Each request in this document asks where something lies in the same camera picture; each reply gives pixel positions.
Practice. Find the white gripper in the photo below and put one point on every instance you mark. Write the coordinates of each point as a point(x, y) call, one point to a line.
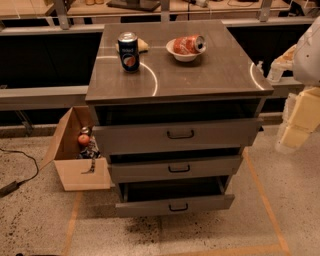
point(308, 56)

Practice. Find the red coke can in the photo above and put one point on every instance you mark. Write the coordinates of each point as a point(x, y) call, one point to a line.
point(193, 44)

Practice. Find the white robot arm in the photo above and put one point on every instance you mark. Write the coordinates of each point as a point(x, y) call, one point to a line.
point(306, 66)

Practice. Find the white paper bowl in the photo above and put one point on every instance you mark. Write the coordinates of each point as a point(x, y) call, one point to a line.
point(179, 57)

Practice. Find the blue pepsi can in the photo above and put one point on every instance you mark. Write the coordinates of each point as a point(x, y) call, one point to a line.
point(130, 61)

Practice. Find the grey drawer cabinet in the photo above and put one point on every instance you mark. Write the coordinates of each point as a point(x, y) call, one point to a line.
point(222, 83)

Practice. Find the middle grey drawer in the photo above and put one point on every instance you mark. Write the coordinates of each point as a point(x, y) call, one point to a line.
point(174, 169)

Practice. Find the grey drawer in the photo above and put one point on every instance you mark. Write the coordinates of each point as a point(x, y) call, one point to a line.
point(176, 196)
point(174, 169)
point(169, 137)

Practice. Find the top grey drawer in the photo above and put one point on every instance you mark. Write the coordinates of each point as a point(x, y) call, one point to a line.
point(169, 137)

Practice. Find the tan sponge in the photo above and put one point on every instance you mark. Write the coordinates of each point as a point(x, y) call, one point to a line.
point(143, 45)

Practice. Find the bottom grey drawer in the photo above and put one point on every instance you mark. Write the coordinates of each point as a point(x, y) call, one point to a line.
point(176, 196)

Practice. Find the snack bags in box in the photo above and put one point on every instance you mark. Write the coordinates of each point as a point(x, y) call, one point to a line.
point(90, 151)

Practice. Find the red apple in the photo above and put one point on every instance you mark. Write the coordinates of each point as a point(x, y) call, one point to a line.
point(83, 139)

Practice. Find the cardboard box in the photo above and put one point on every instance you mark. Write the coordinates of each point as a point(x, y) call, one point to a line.
point(75, 174)

